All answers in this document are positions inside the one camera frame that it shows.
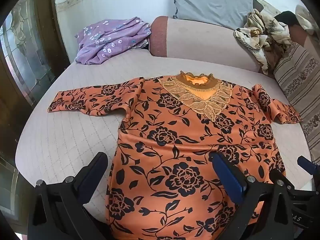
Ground white cloth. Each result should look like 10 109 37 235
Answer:
295 4 318 35

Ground black cloth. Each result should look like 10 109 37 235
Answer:
274 11 302 26

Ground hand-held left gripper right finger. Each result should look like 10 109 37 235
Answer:
209 151 300 240

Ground striped patterned cushion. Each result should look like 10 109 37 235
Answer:
273 41 320 159

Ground purple floral cloth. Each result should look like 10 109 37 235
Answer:
75 16 152 65

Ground cream floral crumpled cloth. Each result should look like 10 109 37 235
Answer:
234 9 292 75

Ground grey pillow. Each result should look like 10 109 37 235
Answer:
172 0 255 30

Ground wooden door with glass pane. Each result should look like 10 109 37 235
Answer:
0 0 68 120

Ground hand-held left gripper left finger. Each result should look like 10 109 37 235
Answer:
27 151 109 240

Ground orange black floral blouse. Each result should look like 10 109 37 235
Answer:
47 71 303 240

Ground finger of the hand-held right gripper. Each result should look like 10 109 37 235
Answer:
297 155 320 174

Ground pink bolster pillow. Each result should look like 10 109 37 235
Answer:
149 16 268 73

